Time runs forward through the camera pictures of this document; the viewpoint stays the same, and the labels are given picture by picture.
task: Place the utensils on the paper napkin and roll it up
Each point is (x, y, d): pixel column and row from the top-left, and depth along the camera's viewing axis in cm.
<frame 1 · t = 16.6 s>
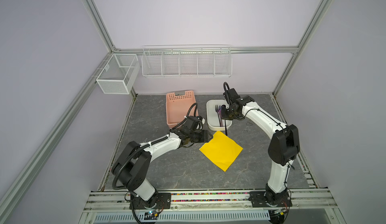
left hand: (210, 139, 84), fingers open
right hand: (224, 117, 91), fingers closed
yellow paper napkin: (222, 150, 93), on the table
pink plastic basket: (177, 104, 116), on the table
white oval tray: (212, 119, 105), point 2 cm above the table
purple black fork: (217, 110, 114), on the table

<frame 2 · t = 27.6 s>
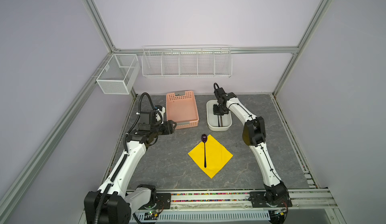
left hand: (171, 126, 80), fingers open
right hand: (218, 113, 106), fingers closed
yellow paper napkin: (217, 156, 91), on the table
purple black spoon: (204, 137, 96), point 3 cm above the table
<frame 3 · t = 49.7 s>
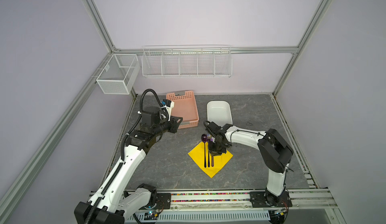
left hand: (180, 120, 73), fingers closed
right hand: (211, 155, 89), fingers closed
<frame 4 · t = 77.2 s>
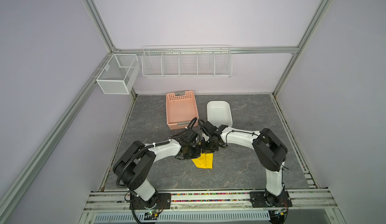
left hand: (200, 157, 87), fingers closed
right hand: (202, 152, 90), fingers closed
yellow paper napkin: (205, 161, 87), point 2 cm above the table
